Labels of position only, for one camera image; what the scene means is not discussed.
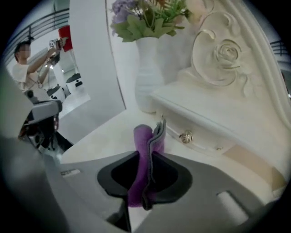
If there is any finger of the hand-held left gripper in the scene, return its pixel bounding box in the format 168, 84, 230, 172
31, 99, 64, 121

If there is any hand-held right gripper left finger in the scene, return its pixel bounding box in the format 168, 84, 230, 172
42, 150, 140, 233

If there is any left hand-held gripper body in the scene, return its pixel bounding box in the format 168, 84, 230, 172
19, 114, 60, 151

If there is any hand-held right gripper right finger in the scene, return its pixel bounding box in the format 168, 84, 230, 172
135, 151, 271, 233

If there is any purple grey cloth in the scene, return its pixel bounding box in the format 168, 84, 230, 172
127, 118, 168, 211

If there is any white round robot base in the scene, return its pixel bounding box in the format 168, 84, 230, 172
46, 84, 69, 101
65, 72, 83, 88

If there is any white dressing table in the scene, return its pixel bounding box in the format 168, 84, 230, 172
60, 68, 291, 207

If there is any crystal drawer knob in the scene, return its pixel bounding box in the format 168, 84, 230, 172
179, 129, 194, 144

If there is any red panel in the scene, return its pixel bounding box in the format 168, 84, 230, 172
58, 25, 74, 53

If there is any black mezzanine railing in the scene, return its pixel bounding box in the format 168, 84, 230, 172
4, 8, 70, 60

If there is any white ribbed vase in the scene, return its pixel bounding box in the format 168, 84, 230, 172
135, 37, 164, 114

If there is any artificial flower bouquet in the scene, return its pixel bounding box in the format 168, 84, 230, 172
110, 0, 205, 43

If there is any oval mirror ornate white frame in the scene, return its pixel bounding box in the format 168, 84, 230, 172
177, 0, 291, 128

